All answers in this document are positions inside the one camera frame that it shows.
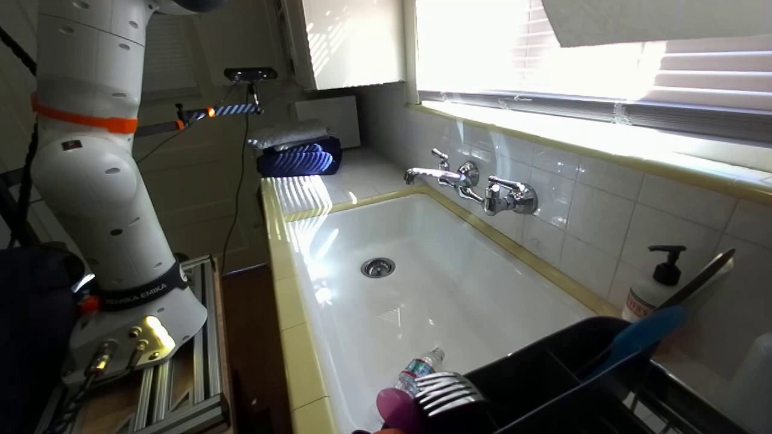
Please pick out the blue handled spatula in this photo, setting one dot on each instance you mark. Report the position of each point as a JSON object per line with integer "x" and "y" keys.
{"x": 650, "y": 332}

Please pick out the black dish drying rack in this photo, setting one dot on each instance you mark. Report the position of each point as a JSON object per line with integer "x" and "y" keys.
{"x": 567, "y": 385}

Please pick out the chrome sink drain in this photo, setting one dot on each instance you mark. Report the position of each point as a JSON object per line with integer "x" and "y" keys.
{"x": 376, "y": 269}

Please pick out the white soap pump bottle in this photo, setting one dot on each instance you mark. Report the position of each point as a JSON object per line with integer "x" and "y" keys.
{"x": 652, "y": 287}

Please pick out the purple cup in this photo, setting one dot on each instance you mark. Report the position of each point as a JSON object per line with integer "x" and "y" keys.
{"x": 398, "y": 411}

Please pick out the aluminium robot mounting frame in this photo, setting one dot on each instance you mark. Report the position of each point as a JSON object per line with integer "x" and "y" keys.
{"x": 148, "y": 370}

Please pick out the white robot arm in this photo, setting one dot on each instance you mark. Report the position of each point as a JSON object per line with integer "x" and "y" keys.
{"x": 89, "y": 58}

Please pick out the chrome wall faucet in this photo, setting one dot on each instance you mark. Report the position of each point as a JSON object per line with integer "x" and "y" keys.
{"x": 464, "y": 180}

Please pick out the blue dish cloth bundle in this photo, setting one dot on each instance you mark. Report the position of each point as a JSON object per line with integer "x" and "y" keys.
{"x": 313, "y": 158}

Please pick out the white window blinds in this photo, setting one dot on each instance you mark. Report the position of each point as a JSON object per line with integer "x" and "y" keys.
{"x": 506, "y": 52}

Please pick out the white ceramic sink basin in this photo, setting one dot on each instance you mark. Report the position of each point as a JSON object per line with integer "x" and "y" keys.
{"x": 452, "y": 287}

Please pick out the clear plastic water bottle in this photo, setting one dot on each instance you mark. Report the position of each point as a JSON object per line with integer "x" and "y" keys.
{"x": 418, "y": 367}

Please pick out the black external camera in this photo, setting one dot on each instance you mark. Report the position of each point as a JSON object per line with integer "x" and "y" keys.
{"x": 248, "y": 74}

